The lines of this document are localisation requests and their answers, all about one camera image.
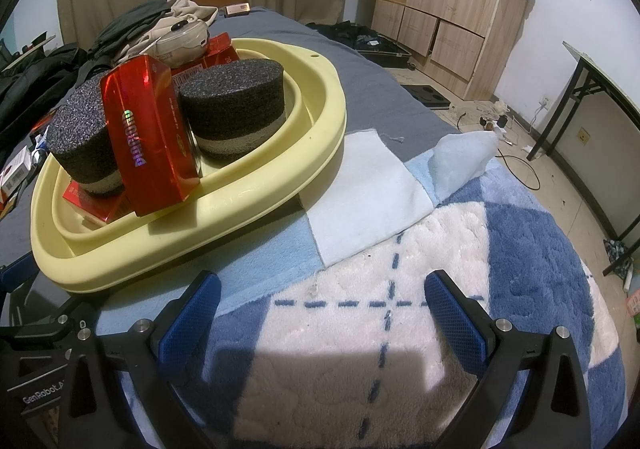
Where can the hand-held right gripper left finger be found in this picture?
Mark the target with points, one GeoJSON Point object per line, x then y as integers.
{"type": "Point", "coordinates": [190, 326]}

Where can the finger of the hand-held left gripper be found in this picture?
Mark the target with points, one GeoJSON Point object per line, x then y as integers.
{"type": "Point", "coordinates": [10, 274]}

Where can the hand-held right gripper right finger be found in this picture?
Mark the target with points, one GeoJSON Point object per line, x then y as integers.
{"type": "Point", "coordinates": [452, 319]}

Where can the red cardboard box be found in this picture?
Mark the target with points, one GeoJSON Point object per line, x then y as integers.
{"type": "Point", "coordinates": [95, 206]}

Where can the black round sponge block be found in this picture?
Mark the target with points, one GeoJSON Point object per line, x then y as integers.
{"type": "Point", "coordinates": [85, 139]}
{"type": "Point", "coordinates": [235, 104]}

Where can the slim glossy red box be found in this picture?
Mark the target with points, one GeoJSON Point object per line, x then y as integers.
{"type": "Point", "coordinates": [150, 154]}

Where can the pale yellow plastic basin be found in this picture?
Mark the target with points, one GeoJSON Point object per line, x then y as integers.
{"type": "Point", "coordinates": [280, 169]}

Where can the red and white carton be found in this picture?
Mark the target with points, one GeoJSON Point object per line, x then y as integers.
{"type": "Point", "coordinates": [220, 49]}

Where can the small metal pot with lid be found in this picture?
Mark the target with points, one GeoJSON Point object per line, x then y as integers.
{"type": "Point", "coordinates": [182, 39]}

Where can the small white box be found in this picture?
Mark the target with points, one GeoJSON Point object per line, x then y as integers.
{"type": "Point", "coordinates": [12, 171]}

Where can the blue checkered plush blanket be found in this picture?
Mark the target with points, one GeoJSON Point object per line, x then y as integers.
{"type": "Point", "coordinates": [525, 239]}

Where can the light blue towel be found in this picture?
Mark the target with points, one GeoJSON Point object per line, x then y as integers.
{"type": "Point", "coordinates": [370, 189]}

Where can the dark plaid cloth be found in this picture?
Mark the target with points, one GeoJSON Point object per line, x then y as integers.
{"type": "Point", "coordinates": [617, 254]}

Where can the pink paper bag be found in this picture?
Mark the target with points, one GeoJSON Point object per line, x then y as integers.
{"type": "Point", "coordinates": [635, 299]}

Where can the black jacket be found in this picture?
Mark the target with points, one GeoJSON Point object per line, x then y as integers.
{"type": "Point", "coordinates": [40, 79]}

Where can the white power strip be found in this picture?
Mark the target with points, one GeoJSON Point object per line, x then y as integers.
{"type": "Point", "coordinates": [500, 120]}

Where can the flat black tray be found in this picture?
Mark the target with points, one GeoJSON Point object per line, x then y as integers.
{"type": "Point", "coordinates": [427, 96]}

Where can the grey bed sheet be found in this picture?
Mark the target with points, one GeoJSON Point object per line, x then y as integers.
{"type": "Point", "coordinates": [380, 94]}

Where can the dark garment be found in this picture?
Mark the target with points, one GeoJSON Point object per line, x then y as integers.
{"type": "Point", "coordinates": [125, 24]}

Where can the black folding table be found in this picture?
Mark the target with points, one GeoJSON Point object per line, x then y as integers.
{"type": "Point", "coordinates": [600, 79]}

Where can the open black suitcase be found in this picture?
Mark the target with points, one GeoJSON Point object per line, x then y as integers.
{"type": "Point", "coordinates": [370, 46]}

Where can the beige garment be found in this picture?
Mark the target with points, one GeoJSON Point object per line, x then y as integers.
{"type": "Point", "coordinates": [185, 9]}

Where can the small brown box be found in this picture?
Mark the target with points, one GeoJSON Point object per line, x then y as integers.
{"type": "Point", "coordinates": [237, 9]}

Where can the wall outlet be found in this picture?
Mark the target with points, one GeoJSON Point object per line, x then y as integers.
{"type": "Point", "coordinates": [545, 102]}

